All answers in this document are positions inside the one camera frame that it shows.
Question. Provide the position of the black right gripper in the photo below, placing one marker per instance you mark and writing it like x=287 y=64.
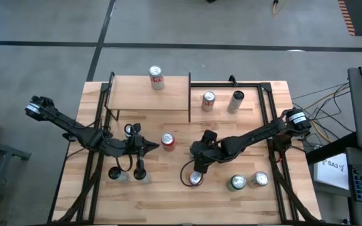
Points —
x=201 y=158

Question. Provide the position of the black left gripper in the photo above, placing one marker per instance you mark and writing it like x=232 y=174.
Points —
x=137 y=146

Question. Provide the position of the red Fanta strawberry can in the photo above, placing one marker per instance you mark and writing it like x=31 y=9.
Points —
x=168 y=142
x=259 y=179
x=195 y=178

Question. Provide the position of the green Sprite can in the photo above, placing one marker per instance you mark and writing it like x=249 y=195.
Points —
x=237 y=183
x=128 y=131

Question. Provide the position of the silver Diet Coke can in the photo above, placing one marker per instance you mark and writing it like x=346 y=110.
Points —
x=208 y=102
x=156 y=78

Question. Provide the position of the white orange Celsius can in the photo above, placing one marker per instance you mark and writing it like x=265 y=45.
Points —
x=235 y=103

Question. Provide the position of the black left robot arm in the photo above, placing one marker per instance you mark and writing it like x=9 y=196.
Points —
x=68 y=123

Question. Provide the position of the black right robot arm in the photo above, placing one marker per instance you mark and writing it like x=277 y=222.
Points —
x=256 y=133

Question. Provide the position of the white Celsius Arctic Vibe can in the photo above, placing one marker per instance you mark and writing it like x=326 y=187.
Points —
x=118 y=175
x=143 y=178

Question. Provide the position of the black side desk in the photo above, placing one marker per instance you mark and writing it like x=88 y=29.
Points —
x=328 y=147

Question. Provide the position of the white SA3 paper sheet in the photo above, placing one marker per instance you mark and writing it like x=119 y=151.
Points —
x=332 y=171

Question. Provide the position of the wooden shelf black metal frame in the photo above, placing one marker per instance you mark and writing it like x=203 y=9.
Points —
x=143 y=97

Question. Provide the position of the black aluminium table frame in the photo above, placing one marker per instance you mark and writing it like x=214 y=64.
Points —
x=225 y=84

